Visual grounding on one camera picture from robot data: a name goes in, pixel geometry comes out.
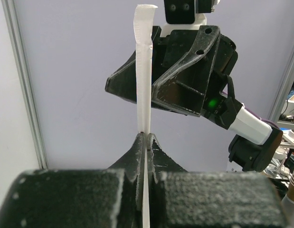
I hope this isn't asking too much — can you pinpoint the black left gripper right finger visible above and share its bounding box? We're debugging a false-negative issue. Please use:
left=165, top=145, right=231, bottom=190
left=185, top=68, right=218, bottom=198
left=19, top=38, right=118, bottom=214
left=147, top=133, right=289, bottom=228

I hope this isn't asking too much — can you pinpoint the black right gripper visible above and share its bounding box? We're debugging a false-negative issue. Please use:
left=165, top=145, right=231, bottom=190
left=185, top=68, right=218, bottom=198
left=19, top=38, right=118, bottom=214
left=104, top=26, right=238, bottom=117

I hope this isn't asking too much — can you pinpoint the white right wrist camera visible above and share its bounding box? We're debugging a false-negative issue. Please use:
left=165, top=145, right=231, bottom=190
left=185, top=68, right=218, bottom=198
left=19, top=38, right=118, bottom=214
left=160, top=0, right=220, bottom=38

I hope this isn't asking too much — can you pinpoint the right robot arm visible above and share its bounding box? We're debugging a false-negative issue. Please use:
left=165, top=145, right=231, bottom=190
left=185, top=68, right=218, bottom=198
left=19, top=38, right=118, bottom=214
left=135, top=26, right=283, bottom=171

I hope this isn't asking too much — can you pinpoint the stack of paper cups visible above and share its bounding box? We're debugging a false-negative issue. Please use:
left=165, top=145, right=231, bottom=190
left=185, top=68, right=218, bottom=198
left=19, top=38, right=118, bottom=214
left=282, top=171, right=294, bottom=228

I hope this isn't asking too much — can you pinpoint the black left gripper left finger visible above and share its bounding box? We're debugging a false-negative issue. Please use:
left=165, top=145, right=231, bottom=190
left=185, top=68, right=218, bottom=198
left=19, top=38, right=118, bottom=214
left=1, top=133, right=145, bottom=228

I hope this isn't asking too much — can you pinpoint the white paper stick packet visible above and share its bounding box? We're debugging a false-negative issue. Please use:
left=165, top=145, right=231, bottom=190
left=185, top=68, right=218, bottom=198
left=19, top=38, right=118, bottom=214
left=133, top=4, right=157, bottom=228

